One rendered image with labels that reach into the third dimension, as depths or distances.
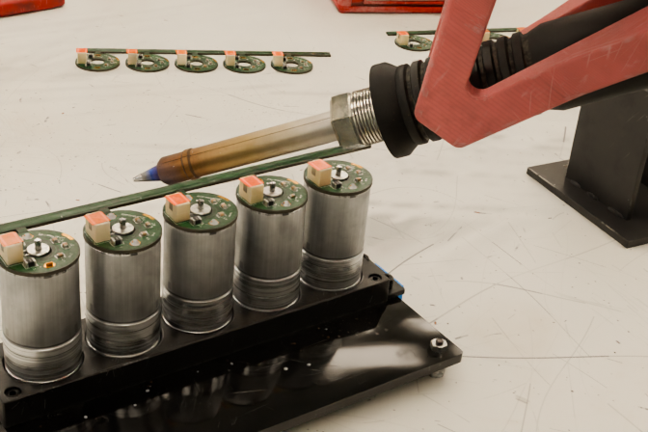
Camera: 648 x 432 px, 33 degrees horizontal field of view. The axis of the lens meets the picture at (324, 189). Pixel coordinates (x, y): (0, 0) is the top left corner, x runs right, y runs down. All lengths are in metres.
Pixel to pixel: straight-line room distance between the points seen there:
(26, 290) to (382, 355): 0.13
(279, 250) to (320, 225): 0.02
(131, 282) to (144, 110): 0.24
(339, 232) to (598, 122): 0.18
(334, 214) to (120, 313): 0.08
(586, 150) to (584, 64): 0.29
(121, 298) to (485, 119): 0.14
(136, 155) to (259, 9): 0.23
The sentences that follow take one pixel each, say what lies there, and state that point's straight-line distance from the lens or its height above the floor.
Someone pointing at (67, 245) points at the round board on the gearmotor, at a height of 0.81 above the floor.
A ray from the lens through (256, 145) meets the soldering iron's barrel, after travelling 0.29.
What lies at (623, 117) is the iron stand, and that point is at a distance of 0.51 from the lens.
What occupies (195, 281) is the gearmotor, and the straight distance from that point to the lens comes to 0.36.
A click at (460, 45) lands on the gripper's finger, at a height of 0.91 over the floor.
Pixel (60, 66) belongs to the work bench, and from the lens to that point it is 0.63.
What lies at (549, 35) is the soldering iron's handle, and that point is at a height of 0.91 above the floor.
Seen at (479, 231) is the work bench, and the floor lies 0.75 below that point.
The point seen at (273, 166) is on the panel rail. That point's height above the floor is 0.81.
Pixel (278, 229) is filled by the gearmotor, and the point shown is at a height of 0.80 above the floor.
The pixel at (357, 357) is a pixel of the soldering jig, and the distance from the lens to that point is 0.39.
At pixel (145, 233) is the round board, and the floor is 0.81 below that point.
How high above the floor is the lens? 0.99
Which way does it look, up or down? 29 degrees down
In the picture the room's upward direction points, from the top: 5 degrees clockwise
